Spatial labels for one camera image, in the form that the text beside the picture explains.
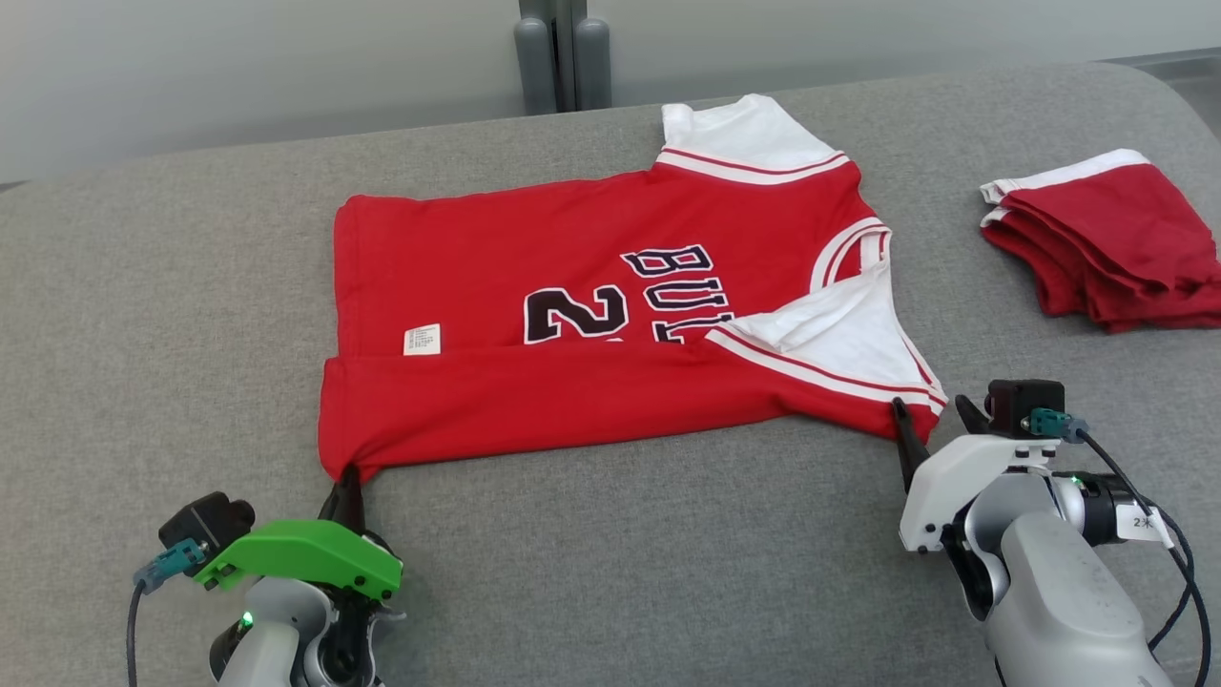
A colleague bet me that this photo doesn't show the camera cable teal plug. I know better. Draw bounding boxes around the camera cable teal plug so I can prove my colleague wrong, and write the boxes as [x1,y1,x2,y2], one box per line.
[125,537,208,687]
[1024,407,1213,687]

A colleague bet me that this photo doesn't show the red Bulls jersey shirt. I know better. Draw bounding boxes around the red Bulls jersey shirt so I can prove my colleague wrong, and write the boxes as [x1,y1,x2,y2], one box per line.
[317,93,951,484]

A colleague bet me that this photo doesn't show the grey wall baseboard strip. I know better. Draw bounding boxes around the grey wall baseboard strip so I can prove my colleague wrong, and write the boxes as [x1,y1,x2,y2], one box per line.
[1105,46,1221,75]

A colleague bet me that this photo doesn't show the right camera cable teal plug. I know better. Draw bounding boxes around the right camera cable teal plug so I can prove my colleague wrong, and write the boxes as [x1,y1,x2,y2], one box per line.
[1024,407,1213,687]

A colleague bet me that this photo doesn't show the left camera cable teal plug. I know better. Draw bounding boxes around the left camera cable teal plug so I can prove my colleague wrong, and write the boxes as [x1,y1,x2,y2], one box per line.
[125,537,208,687]

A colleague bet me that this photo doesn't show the red white-striped Bulls shorts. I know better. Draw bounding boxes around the red white-striped Bulls shorts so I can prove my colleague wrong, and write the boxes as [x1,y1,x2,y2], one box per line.
[979,148,1221,336]

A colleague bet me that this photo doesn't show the white paper label tag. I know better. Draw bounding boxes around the white paper label tag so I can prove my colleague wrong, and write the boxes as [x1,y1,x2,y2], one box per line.
[1129,505,1177,548]

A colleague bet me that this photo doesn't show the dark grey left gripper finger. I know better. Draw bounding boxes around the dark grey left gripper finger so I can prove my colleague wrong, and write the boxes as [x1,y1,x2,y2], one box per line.
[319,463,369,532]

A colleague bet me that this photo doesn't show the metal partition post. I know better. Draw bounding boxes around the metal partition post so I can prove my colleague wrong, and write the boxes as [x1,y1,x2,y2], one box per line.
[512,0,614,116]

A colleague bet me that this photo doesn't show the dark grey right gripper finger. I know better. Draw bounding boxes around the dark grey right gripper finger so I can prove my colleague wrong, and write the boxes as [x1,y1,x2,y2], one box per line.
[955,393,994,437]
[889,398,932,493]

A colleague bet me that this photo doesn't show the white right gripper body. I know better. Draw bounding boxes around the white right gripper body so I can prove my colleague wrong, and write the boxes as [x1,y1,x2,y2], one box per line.
[898,432,1056,555]

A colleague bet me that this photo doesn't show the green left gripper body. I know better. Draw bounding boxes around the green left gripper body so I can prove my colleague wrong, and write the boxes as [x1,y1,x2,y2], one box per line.
[193,519,405,687]

